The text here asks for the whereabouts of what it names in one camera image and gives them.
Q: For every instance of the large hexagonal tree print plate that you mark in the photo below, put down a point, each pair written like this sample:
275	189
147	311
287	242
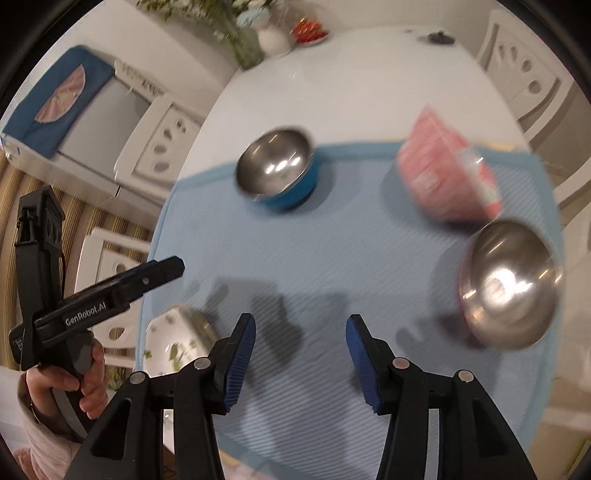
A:
171	332

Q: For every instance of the white refrigerator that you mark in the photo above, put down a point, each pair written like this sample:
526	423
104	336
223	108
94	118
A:
101	129

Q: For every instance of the small black lid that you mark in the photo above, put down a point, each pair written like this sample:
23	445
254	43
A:
438	38

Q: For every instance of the person's left forearm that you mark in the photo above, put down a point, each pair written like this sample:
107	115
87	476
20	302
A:
41	445

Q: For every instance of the artificial flower bouquet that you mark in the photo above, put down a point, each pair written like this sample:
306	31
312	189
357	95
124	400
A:
251	16

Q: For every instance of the red steel bowl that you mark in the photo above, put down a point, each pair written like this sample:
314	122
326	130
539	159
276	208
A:
508	281

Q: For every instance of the white carved stand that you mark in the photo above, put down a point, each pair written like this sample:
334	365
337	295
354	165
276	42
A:
138	78

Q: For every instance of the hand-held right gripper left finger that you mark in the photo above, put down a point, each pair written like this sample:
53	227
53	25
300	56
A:
238	360

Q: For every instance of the blue refrigerator cover cloth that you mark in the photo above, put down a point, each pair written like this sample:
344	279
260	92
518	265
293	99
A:
85	60

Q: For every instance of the light blue table mat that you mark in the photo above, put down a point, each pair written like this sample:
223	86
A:
323	258

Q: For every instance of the white ribbed vase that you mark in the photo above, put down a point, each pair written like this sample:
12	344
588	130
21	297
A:
273	41

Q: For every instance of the glass vase with green stems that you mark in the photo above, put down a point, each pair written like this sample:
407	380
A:
247	46

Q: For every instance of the white carved wooden chair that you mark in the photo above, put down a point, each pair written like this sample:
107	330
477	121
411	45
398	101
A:
143	157
508	69
106	258
577	189

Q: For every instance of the pink cartoon bowl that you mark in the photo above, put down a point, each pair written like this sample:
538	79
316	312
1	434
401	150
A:
434	175

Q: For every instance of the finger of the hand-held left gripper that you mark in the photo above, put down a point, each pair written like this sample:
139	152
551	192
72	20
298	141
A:
152	275

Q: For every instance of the blue steel bowl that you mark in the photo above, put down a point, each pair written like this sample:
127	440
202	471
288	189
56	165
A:
272	161

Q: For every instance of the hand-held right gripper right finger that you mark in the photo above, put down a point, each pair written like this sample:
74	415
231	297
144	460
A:
364	364

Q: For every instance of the person's left hand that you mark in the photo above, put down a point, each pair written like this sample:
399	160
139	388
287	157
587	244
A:
53	385

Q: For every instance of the red lidded teacup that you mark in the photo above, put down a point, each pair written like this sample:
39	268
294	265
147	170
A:
308	31

